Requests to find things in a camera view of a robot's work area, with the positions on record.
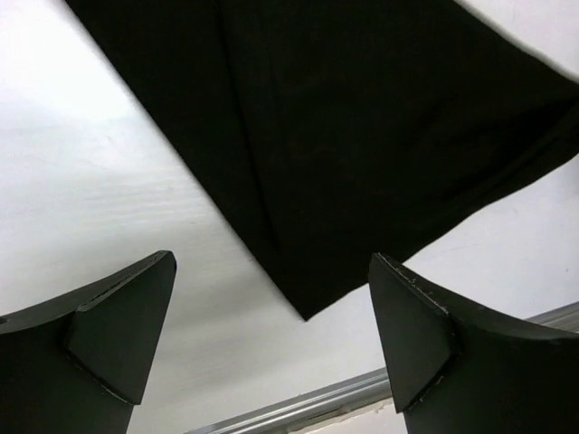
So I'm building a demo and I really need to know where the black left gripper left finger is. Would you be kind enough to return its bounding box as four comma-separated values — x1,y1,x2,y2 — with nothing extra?
1,250,176,434

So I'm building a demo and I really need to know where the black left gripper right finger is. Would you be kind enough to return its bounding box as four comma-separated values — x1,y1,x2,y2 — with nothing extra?
368,254,578,434

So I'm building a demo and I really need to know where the black skirt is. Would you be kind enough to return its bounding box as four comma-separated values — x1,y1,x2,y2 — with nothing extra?
70,0,578,318

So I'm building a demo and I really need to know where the aluminium table edge rail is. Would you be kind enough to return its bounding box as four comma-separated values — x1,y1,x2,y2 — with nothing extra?
206,304,578,433

